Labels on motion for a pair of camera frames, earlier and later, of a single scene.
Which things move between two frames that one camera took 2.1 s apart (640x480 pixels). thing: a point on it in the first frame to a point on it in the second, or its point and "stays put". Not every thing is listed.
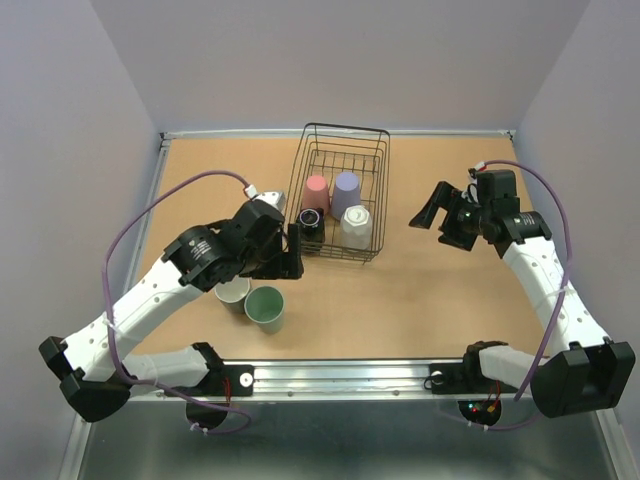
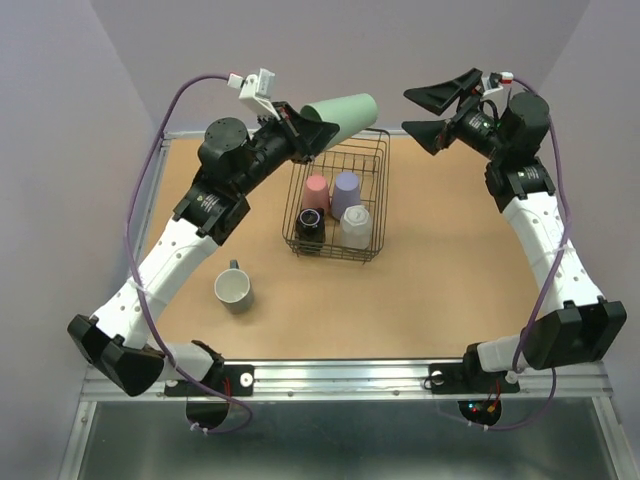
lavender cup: (346, 193) stays put
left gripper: (292, 268) to (306, 137)
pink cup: (316, 193) stays put
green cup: (265, 306) to (350, 114)
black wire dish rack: (338, 194) stays put
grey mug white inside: (232, 295) stays put
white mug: (356, 228) stays put
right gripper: (443, 196) to (434, 134)
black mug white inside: (312, 228) stays put
